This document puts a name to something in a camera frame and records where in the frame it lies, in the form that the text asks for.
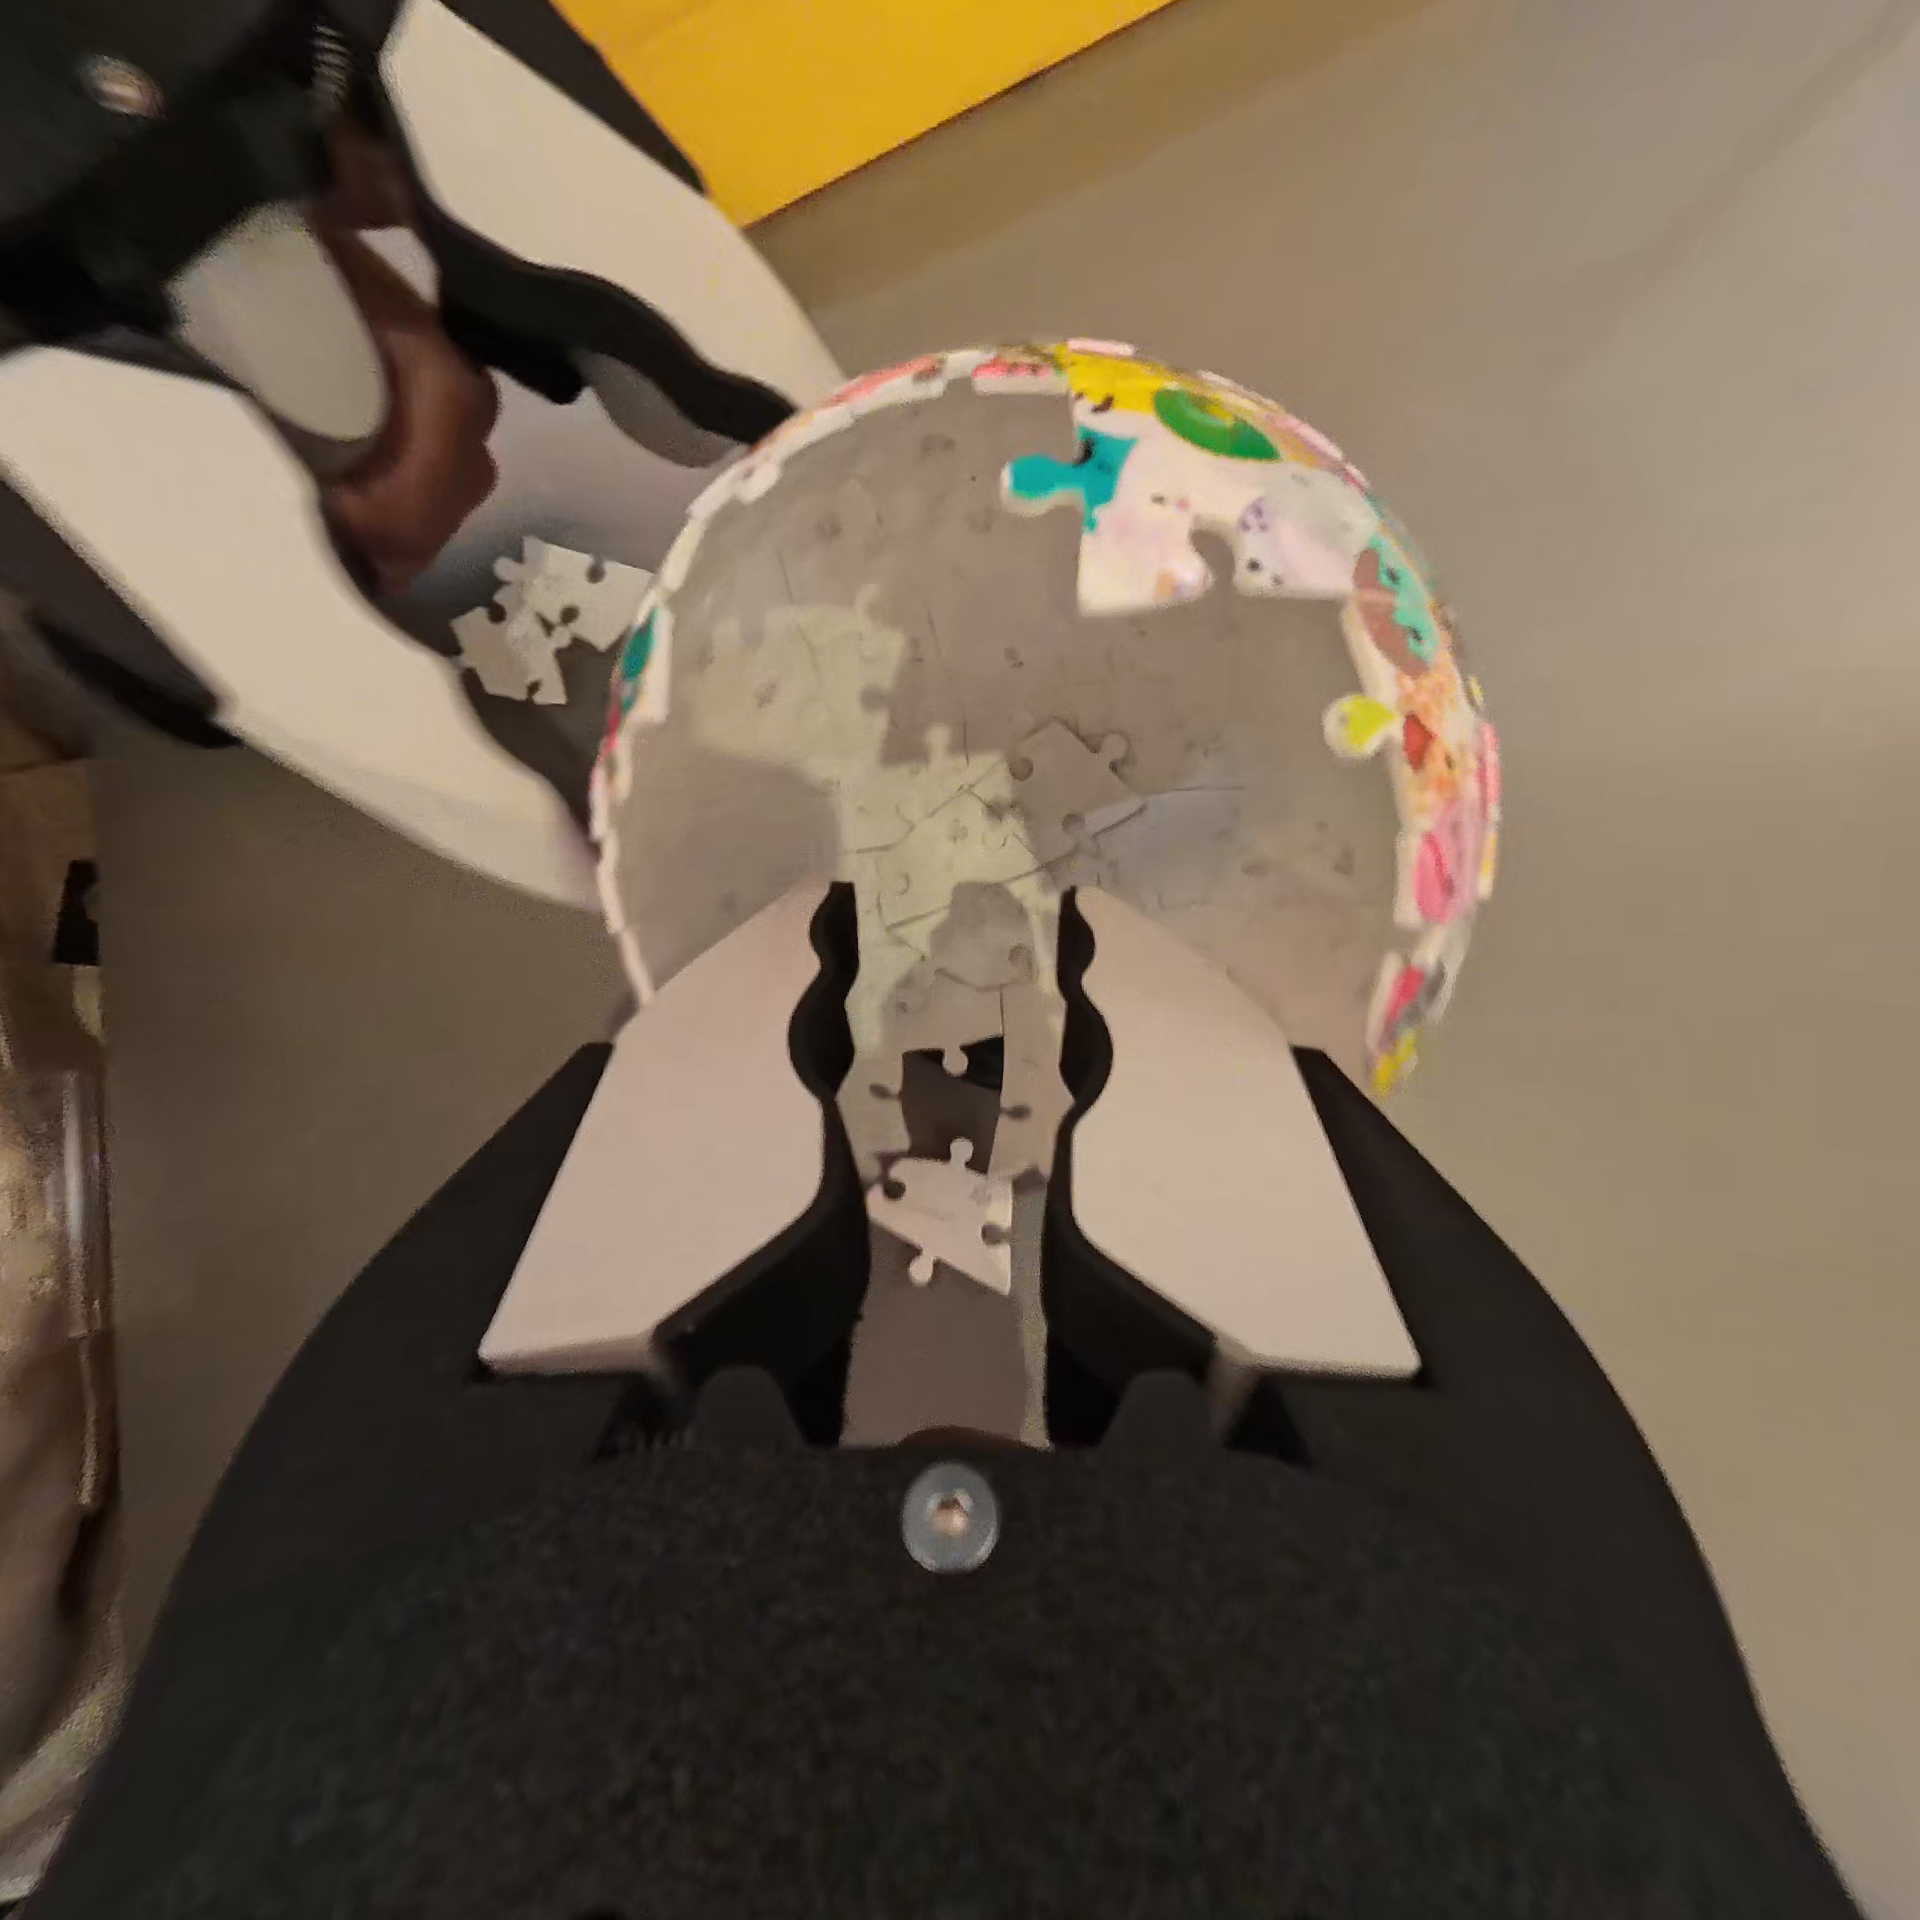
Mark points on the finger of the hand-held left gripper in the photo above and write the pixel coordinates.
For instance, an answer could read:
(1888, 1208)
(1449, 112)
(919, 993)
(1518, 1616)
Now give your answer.
(587, 180)
(271, 631)

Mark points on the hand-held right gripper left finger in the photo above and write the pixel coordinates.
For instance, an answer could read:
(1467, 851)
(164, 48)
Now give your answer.
(660, 1201)

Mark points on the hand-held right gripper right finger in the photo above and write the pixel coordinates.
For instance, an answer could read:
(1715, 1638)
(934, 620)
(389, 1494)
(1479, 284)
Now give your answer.
(1231, 1201)

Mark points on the colourful puzzle ball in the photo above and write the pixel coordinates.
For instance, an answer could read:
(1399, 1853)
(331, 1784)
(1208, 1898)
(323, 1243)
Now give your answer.
(1200, 691)

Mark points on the person's left hand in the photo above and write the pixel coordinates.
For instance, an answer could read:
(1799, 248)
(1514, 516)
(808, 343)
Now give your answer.
(421, 451)

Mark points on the yellow plastic bin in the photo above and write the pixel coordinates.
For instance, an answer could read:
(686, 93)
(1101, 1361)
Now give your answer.
(870, 76)

